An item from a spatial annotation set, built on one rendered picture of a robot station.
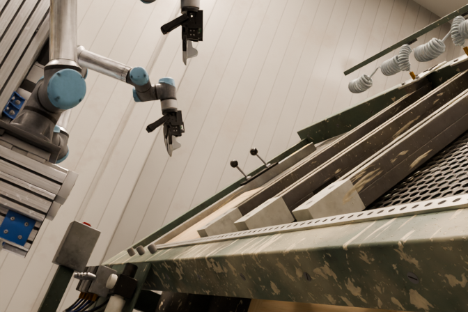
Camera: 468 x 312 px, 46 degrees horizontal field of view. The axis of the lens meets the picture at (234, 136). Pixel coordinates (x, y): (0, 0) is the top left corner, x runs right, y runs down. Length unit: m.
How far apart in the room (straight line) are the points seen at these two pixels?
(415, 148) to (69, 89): 1.05
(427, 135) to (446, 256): 0.66
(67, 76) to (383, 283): 1.24
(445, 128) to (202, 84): 4.88
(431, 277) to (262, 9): 6.17
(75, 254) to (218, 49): 4.32
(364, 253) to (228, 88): 5.45
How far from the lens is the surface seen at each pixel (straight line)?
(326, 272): 0.93
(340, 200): 1.15
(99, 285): 1.89
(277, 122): 6.32
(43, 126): 1.89
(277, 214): 1.39
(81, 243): 2.36
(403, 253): 0.76
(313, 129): 2.84
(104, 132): 5.68
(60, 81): 1.78
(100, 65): 2.50
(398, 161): 1.26
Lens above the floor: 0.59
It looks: 22 degrees up
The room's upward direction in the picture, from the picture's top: 21 degrees clockwise
